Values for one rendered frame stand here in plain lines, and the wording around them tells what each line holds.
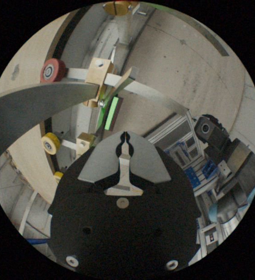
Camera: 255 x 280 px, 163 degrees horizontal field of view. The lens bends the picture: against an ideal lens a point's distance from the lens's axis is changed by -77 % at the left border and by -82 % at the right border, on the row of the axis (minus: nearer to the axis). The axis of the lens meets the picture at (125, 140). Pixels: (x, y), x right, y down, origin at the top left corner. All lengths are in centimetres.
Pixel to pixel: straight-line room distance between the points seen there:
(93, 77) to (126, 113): 93
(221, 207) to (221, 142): 21
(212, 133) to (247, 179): 14
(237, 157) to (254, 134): 246
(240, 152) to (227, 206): 17
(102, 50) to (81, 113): 39
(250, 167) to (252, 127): 252
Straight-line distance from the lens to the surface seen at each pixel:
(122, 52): 44
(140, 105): 113
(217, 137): 25
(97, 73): 24
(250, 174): 24
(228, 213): 37
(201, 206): 84
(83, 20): 52
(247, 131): 273
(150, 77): 115
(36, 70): 36
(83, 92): 17
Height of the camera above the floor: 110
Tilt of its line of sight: 58 degrees down
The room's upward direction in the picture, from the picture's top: 179 degrees counter-clockwise
